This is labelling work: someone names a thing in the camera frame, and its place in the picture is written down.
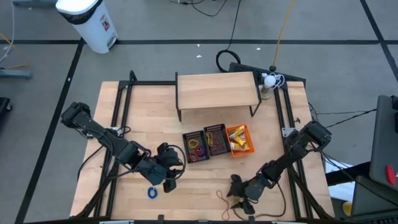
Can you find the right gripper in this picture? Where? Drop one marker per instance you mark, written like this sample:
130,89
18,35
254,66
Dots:
255,189

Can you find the black aluminium table frame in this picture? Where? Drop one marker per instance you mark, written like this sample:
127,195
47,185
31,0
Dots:
149,82

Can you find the purple coil wristband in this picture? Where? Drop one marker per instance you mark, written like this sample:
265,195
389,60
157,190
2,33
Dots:
198,151

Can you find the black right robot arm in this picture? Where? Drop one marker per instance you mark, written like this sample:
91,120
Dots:
295,152

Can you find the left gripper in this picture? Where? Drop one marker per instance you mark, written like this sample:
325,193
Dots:
160,171

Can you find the black table edge clip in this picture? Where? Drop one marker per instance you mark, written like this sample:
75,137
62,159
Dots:
160,218
251,219

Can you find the grey equipment cart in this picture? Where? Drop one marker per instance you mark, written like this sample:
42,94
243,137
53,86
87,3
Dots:
382,140

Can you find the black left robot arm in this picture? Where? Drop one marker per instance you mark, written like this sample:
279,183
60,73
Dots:
118,146

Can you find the dark grey box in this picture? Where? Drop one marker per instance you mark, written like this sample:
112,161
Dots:
373,202

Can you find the silver frame plate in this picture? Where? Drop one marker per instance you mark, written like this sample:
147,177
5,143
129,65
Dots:
286,131

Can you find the grey table foot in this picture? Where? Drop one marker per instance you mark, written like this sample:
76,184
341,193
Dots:
15,73

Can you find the white bulb lamp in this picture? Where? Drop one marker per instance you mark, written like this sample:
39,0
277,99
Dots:
269,81

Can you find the orange plastic basket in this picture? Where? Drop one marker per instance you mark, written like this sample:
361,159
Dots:
250,149

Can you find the black object on floor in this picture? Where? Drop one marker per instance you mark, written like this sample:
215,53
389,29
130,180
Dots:
3,109

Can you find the wooden shelf riser black legs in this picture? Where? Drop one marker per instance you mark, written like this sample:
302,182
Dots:
217,90

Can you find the yellow object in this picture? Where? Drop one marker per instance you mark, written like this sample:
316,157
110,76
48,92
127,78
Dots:
347,209

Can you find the black stand bar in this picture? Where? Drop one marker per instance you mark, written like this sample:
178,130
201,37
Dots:
342,175

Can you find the blue coil wristband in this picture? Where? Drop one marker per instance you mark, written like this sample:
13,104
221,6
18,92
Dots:
149,193

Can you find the white trash bin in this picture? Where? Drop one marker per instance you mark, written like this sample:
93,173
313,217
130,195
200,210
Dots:
93,28

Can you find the yellow coil wristband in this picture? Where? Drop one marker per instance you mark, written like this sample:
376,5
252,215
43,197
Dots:
189,143

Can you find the black plastic basket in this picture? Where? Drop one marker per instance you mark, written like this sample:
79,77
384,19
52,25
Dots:
186,137
225,151

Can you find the yellow crayon pack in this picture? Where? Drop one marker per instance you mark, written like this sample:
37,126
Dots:
236,147
238,131
241,141

